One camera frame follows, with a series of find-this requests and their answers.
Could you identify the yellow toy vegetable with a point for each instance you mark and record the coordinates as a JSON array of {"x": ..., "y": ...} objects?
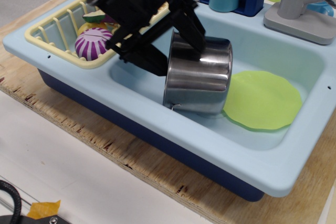
[{"x": 87, "y": 26}]

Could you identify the toy eggplant slice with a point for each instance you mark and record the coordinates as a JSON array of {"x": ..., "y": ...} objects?
[{"x": 98, "y": 17}]

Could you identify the light blue toy sink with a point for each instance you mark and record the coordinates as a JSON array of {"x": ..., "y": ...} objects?
[{"x": 248, "y": 162}]

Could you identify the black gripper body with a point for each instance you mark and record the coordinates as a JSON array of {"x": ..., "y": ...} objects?
[{"x": 132, "y": 15}]

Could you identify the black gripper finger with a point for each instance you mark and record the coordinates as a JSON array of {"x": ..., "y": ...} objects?
[
  {"x": 189, "y": 27},
  {"x": 144, "y": 56}
]

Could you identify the purple striped toy onion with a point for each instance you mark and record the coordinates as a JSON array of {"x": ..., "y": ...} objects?
[{"x": 91, "y": 43}]

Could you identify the cream dish drying rack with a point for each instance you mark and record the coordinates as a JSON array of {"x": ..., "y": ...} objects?
[{"x": 57, "y": 34}]

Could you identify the stainless steel pot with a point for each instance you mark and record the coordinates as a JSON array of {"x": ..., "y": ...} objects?
[{"x": 198, "y": 82}]

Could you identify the plywood board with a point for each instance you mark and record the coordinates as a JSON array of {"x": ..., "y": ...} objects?
[{"x": 53, "y": 149}]

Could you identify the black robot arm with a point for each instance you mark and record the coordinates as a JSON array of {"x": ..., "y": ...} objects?
[{"x": 143, "y": 21}]

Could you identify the yellow tape piece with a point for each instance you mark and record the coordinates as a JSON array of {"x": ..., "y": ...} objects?
[{"x": 40, "y": 210}]

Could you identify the grey toy faucet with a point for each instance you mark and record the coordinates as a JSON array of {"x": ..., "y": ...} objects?
[{"x": 292, "y": 17}]

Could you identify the green plastic plate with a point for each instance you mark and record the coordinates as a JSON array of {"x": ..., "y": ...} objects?
[{"x": 261, "y": 100}]

